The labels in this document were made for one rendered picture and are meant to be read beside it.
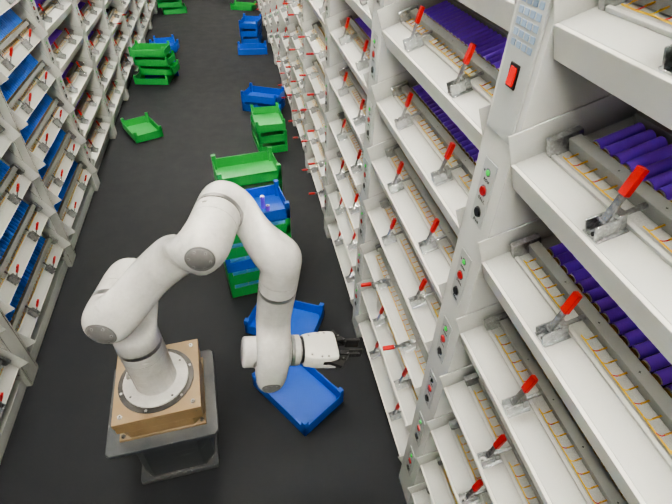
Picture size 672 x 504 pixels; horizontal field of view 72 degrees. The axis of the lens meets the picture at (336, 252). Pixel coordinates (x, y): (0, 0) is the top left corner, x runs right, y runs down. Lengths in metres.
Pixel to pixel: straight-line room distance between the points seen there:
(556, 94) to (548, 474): 0.57
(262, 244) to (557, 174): 0.57
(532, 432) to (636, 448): 0.23
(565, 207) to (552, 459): 0.41
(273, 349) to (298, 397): 0.74
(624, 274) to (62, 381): 1.98
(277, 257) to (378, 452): 1.00
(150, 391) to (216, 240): 0.70
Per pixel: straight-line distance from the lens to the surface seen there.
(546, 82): 0.71
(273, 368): 1.17
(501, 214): 0.80
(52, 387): 2.18
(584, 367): 0.73
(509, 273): 0.83
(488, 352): 0.95
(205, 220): 0.93
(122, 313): 1.17
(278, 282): 1.01
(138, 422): 1.51
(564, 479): 0.86
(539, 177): 0.72
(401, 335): 1.45
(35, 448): 2.05
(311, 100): 2.88
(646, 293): 0.58
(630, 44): 0.61
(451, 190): 1.00
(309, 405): 1.86
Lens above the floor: 1.60
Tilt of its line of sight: 41 degrees down
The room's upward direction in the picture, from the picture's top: 2 degrees clockwise
